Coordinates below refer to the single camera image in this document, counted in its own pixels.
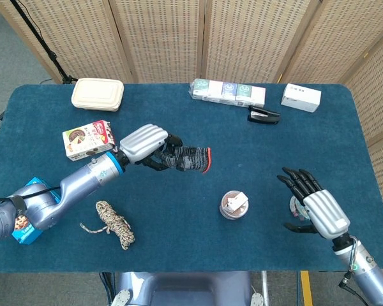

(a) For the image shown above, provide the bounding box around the beige braided rope bundle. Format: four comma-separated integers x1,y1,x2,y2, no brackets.
79,200,136,251

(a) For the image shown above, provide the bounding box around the long tissue multipack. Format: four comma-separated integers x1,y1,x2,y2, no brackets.
188,78,267,109

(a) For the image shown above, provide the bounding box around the blue snack box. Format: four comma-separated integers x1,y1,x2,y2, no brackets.
11,177,62,245

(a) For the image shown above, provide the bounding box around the black stapler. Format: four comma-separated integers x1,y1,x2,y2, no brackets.
246,105,282,126

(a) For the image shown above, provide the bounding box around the small white cardboard box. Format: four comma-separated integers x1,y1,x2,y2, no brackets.
226,191,248,212

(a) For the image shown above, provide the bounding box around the beige lidded lunch box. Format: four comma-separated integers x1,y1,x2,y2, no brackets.
70,77,125,113

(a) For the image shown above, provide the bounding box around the black tripod stand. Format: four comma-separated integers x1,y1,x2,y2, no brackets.
9,0,79,85

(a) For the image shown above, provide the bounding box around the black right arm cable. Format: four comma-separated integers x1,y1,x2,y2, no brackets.
337,238,362,289

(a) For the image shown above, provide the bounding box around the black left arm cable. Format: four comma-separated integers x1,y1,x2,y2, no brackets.
0,186,62,203

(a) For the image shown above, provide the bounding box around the grey knit work glove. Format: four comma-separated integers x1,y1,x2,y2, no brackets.
153,145,213,175

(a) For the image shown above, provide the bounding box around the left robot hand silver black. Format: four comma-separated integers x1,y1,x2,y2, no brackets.
114,124,184,173

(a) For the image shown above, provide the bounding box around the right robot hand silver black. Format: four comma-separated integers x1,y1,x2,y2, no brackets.
276,166,352,240

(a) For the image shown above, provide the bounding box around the blue table cloth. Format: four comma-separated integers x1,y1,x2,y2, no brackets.
0,83,383,274

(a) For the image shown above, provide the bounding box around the woven rattan folding screen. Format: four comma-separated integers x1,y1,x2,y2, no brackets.
0,0,383,262

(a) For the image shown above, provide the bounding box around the white chocolate cookie box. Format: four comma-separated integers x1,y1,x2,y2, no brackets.
62,119,117,163

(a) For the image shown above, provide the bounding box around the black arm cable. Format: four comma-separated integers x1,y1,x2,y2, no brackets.
337,238,362,289
0,186,62,203

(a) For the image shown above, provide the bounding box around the silver robot torso base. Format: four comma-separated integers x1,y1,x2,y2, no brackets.
109,271,266,306

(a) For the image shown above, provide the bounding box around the white rectangular carton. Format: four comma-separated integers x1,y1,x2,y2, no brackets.
280,83,322,113

